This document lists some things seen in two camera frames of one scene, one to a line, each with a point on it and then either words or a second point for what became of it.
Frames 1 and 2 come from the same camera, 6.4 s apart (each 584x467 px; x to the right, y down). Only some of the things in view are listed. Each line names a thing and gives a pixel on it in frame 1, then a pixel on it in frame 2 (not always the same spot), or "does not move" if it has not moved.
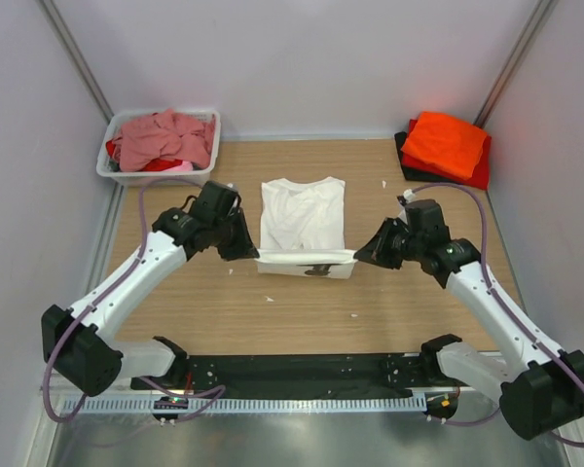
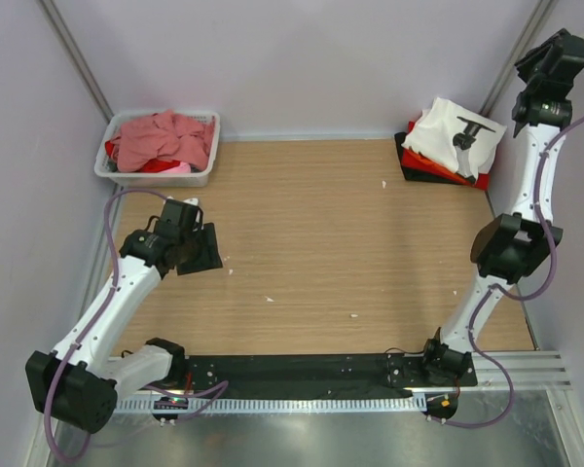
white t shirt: x=302 y=229 -> x=456 y=135
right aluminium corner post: x=513 y=64 does not move
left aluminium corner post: x=50 y=11 does not move
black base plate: x=302 y=376 does not move
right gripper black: x=377 y=251 -> x=523 y=66
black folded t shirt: x=416 y=174 does not move
